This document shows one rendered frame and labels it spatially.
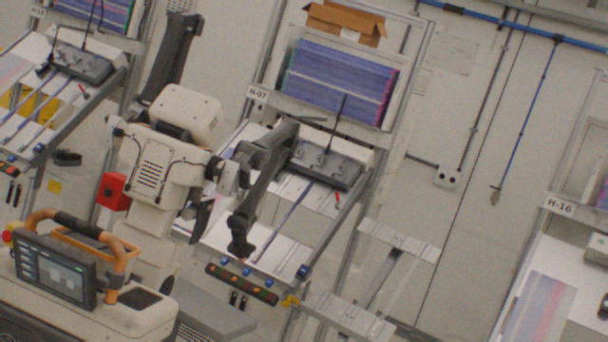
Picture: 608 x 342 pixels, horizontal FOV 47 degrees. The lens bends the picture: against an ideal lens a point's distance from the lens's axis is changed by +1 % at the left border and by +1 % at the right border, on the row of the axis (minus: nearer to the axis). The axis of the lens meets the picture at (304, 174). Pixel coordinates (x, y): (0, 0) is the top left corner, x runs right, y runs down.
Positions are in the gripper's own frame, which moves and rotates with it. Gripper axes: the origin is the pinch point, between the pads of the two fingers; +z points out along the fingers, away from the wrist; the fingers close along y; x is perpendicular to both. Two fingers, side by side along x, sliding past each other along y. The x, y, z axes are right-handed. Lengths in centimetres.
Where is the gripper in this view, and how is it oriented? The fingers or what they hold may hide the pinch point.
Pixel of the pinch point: (243, 260)
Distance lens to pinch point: 278.7
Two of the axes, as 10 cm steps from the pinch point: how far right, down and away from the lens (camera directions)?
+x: -5.1, 6.6, -5.5
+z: 0.5, 6.7, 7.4
